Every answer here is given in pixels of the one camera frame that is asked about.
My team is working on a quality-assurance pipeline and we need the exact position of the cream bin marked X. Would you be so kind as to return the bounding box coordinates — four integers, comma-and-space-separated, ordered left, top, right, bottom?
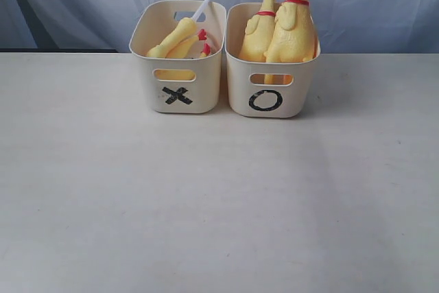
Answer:
130, 0, 226, 113

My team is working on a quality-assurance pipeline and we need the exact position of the cream bin marked O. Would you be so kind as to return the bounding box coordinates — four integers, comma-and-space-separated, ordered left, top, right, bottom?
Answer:
225, 3, 320, 118

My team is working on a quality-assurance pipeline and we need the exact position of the broken chicken body half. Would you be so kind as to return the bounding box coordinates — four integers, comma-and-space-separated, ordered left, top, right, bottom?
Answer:
154, 29, 217, 81

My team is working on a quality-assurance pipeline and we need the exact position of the broken chicken head half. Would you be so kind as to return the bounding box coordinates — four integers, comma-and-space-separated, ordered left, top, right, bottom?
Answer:
146, 0, 210, 59

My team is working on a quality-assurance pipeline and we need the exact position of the blue backdrop cloth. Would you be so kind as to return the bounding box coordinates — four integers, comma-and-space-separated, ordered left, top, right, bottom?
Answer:
1, 0, 438, 53

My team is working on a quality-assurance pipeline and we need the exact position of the whole rubber chicken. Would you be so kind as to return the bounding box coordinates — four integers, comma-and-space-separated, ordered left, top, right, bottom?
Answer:
265, 0, 318, 63
239, 0, 276, 62

